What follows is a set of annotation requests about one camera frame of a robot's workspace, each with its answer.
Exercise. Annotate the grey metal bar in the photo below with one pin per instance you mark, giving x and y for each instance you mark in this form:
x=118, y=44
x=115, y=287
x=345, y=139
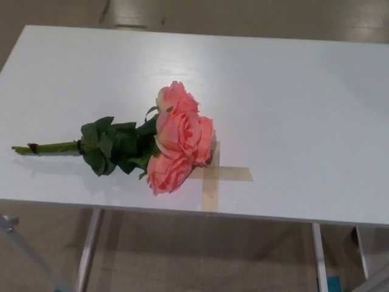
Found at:
x=380, y=283

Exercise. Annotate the pink rose bouquet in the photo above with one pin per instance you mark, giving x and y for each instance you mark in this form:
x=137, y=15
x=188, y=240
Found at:
x=179, y=134

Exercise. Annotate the wide white table leg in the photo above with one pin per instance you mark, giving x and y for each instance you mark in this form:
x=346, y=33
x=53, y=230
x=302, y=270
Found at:
x=320, y=258

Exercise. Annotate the teal floor object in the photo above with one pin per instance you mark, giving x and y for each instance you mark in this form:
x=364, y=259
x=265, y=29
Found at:
x=333, y=284

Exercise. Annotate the slanted white table leg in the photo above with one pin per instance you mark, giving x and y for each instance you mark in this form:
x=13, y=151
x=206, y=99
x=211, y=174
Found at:
x=89, y=243

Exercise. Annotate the long beige tape strip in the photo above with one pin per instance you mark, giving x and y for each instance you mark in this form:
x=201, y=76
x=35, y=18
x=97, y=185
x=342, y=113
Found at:
x=210, y=191

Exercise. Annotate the thin white table leg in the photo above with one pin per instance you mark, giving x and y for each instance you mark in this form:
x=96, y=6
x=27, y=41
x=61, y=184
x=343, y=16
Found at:
x=363, y=252

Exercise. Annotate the silver metal frame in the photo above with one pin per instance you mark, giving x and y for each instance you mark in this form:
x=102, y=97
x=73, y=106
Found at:
x=27, y=252

